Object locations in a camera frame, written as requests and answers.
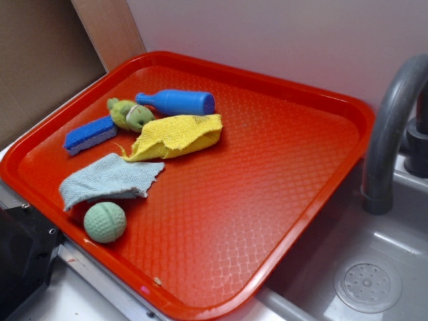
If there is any yellow cloth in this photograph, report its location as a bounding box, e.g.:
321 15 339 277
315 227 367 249
121 114 223 163

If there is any green textured ball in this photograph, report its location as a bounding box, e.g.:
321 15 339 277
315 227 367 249
84 202 127 243

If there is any blue plastic bottle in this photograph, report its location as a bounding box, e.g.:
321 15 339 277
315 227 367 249
135 90 215 116

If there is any wooden board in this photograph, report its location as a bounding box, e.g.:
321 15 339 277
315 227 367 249
72 0 146 72

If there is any light blue cloth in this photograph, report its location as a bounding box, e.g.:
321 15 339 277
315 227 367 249
59 154 165 211

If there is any grey toy faucet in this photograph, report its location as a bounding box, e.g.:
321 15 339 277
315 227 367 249
361 53 427 215

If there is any blue and white sponge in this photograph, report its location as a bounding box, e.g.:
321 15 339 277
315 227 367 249
63 116 118 156

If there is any red plastic tray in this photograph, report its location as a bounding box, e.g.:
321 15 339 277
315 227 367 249
1 51 375 320

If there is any grey toy sink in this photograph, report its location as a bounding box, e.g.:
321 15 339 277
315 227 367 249
259 152 428 321

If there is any green plush toy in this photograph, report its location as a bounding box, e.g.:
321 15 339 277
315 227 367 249
107 98 155 133

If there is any black faucet knob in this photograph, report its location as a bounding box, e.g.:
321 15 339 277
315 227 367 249
405 86 427 179

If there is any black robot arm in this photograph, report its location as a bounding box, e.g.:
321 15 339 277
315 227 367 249
1 204 62 320

